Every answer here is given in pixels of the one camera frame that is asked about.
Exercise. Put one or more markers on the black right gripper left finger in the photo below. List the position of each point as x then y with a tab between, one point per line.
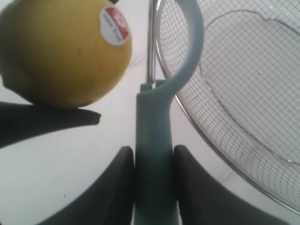
108	201

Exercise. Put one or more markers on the teal vegetable peeler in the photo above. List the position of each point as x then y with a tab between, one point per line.
155	201

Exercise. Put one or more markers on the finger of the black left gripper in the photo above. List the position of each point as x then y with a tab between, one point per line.
19	122

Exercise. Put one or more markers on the yellow lemon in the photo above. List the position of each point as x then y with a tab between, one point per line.
63	53

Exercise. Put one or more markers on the metal wire mesh basket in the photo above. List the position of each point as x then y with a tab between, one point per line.
244	96

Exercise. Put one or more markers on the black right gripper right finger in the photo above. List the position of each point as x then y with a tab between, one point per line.
204	201

